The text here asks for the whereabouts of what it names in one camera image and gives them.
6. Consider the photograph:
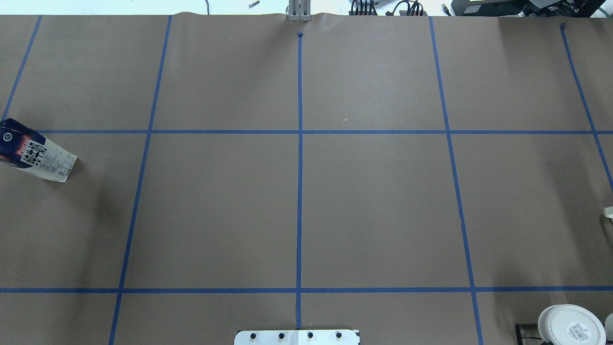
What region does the white camera stand base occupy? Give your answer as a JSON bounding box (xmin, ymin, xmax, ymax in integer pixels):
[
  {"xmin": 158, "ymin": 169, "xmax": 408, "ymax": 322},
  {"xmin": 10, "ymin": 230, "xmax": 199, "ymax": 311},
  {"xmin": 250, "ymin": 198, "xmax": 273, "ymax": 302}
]
[{"xmin": 234, "ymin": 329, "xmax": 361, "ymax": 345}]

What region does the blue white milk carton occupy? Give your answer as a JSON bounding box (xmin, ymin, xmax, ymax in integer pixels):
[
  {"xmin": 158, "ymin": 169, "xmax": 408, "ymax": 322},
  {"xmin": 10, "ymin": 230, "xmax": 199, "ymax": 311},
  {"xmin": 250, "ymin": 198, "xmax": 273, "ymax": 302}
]
[{"xmin": 0, "ymin": 118, "xmax": 78, "ymax": 183}]

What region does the white mug with handle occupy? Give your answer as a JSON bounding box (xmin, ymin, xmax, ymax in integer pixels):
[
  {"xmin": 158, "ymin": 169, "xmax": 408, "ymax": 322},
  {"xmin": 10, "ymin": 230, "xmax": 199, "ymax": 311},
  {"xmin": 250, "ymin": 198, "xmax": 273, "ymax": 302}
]
[{"xmin": 603, "ymin": 206, "xmax": 613, "ymax": 219}]

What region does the aluminium profile post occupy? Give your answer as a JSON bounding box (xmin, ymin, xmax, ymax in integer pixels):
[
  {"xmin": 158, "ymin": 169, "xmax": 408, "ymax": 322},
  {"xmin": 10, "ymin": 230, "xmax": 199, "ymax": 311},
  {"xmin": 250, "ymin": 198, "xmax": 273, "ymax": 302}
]
[{"xmin": 286, "ymin": 0, "xmax": 312, "ymax": 22}]

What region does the white upturned cup right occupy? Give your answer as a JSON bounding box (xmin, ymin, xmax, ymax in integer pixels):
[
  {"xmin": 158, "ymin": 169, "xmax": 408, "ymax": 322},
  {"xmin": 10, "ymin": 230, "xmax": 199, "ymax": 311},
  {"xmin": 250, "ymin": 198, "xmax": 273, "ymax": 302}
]
[{"xmin": 538, "ymin": 304, "xmax": 607, "ymax": 345}]

